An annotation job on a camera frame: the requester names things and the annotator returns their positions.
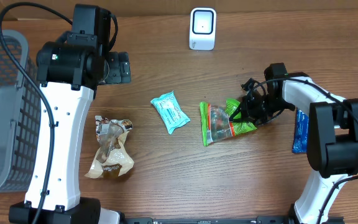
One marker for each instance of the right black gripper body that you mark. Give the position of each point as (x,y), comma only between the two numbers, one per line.
(259,106)

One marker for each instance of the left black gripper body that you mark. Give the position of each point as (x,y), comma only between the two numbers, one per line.
(119,71)

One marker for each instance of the green packet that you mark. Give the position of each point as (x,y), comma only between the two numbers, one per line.
(215,123)

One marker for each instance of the blue snack bar wrapper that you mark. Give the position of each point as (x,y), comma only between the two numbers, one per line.
(301,133)

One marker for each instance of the teal snack packet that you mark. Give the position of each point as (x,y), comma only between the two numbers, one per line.
(170,112)

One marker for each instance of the beige snack bag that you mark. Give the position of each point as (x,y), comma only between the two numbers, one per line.
(111,159)

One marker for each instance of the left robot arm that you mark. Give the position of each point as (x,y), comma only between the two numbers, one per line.
(69,72)

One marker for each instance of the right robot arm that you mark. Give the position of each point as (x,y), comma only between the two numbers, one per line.
(332,145)

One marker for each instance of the white barcode scanner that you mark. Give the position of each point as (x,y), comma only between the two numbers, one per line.
(202,34)

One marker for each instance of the grey plastic mesh basket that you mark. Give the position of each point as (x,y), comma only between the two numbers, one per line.
(19,127)

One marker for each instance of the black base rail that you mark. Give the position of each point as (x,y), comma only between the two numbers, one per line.
(257,220)

